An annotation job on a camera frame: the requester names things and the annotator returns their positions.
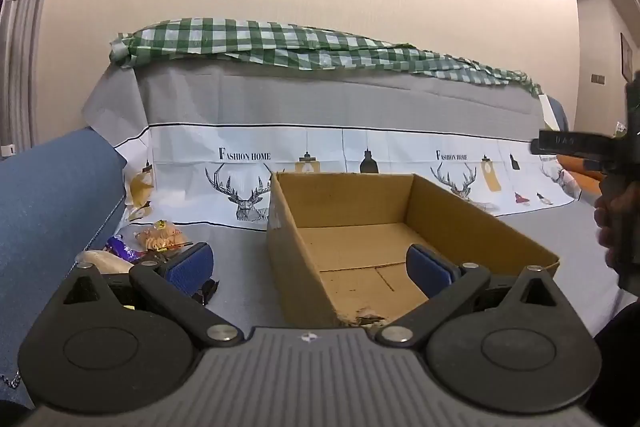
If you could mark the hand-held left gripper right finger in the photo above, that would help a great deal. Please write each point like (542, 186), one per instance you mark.
(425, 268)

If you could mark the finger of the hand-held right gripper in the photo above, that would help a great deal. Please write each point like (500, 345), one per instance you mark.
(595, 165)
(575, 144)

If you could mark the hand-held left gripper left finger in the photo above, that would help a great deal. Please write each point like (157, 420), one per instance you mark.
(190, 266)

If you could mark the clear peanut snack packet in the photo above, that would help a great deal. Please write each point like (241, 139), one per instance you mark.
(161, 237)

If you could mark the purple snack packet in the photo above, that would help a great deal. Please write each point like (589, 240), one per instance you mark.
(121, 251)

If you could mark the clear packet of white cubes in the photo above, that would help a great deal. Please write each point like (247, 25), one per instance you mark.
(107, 261)

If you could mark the cardboard box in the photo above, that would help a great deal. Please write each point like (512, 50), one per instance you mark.
(350, 207)

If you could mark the person's right hand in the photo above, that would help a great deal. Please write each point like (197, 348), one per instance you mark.
(614, 227)

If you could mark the orange cushion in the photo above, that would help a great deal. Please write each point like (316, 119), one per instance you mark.
(577, 174)

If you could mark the grey deer print sofa cover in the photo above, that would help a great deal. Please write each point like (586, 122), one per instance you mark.
(350, 107)

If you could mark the white plastic clip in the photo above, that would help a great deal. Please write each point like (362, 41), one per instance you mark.
(7, 149)

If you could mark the green checkered cloth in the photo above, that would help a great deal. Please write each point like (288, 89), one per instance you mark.
(280, 44)

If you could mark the grey curtain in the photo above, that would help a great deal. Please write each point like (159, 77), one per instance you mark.
(30, 57)

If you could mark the wall switch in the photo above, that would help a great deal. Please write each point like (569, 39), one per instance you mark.
(598, 79)

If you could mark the small wall frame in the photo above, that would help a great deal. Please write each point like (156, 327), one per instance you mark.
(626, 57)

